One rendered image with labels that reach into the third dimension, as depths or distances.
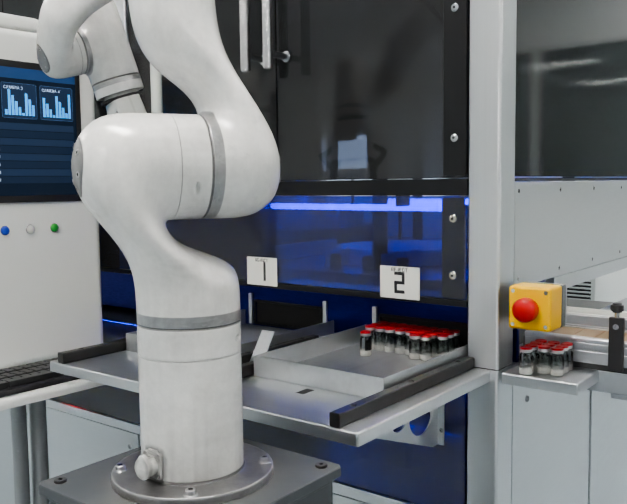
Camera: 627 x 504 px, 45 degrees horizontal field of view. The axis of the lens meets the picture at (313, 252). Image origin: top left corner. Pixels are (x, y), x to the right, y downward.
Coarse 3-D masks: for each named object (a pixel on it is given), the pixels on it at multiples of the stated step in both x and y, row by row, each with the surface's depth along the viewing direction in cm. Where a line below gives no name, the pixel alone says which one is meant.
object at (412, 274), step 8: (384, 272) 140; (392, 272) 139; (408, 272) 137; (416, 272) 136; (384, 280) 141; (392, 280) 139; (400, 280) 138; (408, 280) 137; (416, 280) 136; (384, 288) 141; (392, 288) 140; (400, 288) 138; (408, 288) 137; (416, 288) 136; (384, 296) 141; (392, 296) 140; (400, 296) 139; (408, 296) 138; (416, 296) 137
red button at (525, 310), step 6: (522, 300) 121; (528, 300) 121; (516, 306) 121; (522, 306) 121; (528, 306) 120; (534, 306) 120; (516, 312) 121; (522, 312) 121; (528, 312) 120; (534, 312) 120; (516, 318) 122; (522, 318) 121; (528, 318) 120; (534, 318) 121
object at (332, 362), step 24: (336, 336) 145; (360, 336) 152; (264, 360) 126; (288, 360) 134; (312, 360) 137; (336, 360) 137; (360, 360) 137; (384, 360) 136; (408, 360) 136; (432, 360) 123; (312, 384) 120; (336, 384) 117; (360, 384) 114; (384, 384) 112
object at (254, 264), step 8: (248, 256) 161; (248, 264) 162; (256, 264) 160; (272, 264) 157; (248, 272) 162; (256, 272) 160; (272, 272) 158; (248, 280) 162; (256, 280) 160; (272, 280) 158
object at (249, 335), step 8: (248, 328) 168; (256, 328) 168; (264, 328) 168; (272, 328) 168; (280, 328) 168; (304, 328) 151; (312, 328) 153; (320, 328) 155; (328, 328) 157; (128, 336) 147; (136, 336) 146; (248, 336) 160; (256, 336) 159; (280, 336) 145; (288, 336) 147; (296, 336) 149; (320, 336) 155; (128, 344) 148; (136, 344) 146; (248, 344) 138; (272, 344) 143; (136, 352) 146
